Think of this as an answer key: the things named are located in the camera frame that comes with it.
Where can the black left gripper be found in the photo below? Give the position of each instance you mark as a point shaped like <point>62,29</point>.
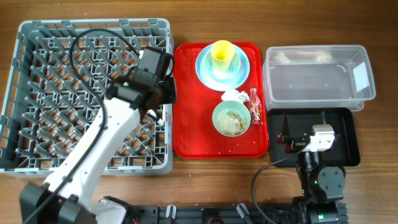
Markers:
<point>171,96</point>

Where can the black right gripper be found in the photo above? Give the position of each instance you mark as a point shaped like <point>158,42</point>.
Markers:
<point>295,142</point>

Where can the red snack wrapper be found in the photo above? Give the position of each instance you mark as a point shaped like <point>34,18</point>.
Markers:
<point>255,107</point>

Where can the white napkin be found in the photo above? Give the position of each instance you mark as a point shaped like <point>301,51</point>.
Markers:
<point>235,95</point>

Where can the rice and food scraps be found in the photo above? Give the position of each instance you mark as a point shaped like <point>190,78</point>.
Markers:
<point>230,123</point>

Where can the yellow plastic cup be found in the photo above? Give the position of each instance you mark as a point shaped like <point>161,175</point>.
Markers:
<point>222,53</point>

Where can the mint green bowl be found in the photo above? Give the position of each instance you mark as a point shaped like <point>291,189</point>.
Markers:
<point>235,107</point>

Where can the white plastic spoon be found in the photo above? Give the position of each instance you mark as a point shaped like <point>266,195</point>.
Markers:
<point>157,116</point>

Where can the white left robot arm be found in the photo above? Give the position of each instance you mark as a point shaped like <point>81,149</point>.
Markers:
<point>65,196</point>

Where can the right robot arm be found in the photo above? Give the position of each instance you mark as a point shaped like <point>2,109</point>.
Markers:
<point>322,184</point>

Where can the black waste tray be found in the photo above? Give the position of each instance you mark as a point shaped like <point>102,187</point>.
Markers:
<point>345,150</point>

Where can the grey dishwasher rack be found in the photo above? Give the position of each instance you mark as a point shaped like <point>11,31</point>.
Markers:
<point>59,70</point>

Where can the clear plastic bin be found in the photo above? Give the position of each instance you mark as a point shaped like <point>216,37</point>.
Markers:
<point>318,76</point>

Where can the red plastic tray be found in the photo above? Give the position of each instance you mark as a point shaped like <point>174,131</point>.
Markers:
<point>194,136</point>

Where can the light blue plate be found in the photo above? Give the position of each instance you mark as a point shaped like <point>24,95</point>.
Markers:
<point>222,80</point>

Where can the black mounting rail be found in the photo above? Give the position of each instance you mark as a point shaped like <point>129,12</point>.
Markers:
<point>217,214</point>

